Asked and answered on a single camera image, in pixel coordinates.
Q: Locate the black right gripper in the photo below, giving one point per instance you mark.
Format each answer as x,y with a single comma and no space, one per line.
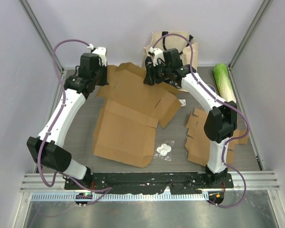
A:
150,75

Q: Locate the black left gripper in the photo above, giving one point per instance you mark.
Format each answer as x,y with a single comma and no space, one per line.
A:
104,81

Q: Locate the large cardboard box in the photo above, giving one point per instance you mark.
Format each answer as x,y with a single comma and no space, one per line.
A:
126,127

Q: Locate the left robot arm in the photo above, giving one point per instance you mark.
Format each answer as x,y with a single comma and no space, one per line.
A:
47,148

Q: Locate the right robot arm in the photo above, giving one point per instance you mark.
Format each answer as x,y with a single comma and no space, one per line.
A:
221,121

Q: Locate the small flat cardboard box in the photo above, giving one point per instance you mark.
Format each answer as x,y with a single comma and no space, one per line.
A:
198,145

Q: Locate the small white packet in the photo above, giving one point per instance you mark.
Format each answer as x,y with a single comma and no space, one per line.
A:
183,102

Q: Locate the beige canvas tote bag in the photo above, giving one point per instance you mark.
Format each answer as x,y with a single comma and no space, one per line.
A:
180,49

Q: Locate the yellow tape roll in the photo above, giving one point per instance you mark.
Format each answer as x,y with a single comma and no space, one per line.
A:
212,88

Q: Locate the plastic bag of white discs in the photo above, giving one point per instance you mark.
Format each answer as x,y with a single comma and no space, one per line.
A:
164,150

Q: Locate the green plush cabbage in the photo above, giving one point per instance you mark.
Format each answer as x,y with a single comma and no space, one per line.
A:
223,82

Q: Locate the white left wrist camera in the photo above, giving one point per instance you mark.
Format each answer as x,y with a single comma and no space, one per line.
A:
101,52

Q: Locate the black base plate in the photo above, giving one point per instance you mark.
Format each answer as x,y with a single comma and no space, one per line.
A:
148,183

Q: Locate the left aluminium frame post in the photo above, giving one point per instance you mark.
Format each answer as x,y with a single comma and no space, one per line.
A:
36,25

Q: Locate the aluminium frame post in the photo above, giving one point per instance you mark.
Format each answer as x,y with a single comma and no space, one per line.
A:
36,25
250,31

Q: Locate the right aluminium frame post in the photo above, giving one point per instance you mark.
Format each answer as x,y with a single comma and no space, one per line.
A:
250,31

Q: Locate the white slotted cable duct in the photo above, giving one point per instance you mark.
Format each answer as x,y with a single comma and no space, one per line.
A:
83,196

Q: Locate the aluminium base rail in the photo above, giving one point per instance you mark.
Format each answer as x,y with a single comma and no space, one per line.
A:
255,180

